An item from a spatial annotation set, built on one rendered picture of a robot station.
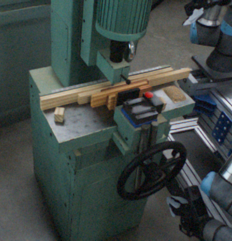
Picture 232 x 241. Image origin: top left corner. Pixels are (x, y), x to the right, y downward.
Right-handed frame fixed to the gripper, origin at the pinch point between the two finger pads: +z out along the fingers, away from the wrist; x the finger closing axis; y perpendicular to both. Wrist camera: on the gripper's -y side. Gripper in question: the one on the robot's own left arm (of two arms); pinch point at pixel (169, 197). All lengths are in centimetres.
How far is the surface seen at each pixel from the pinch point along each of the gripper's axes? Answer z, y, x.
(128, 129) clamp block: 3.6, -28.5, -11.4
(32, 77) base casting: 61, -45, -27
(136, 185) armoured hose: 12.1, -2.1, -6.1
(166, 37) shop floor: 209, -42, 167
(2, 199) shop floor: 97, 26, -48
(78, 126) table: 15.5, -30.7, -25.1
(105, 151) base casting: 17.6, -17.4, -15.1
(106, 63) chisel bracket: 18, -51, -9
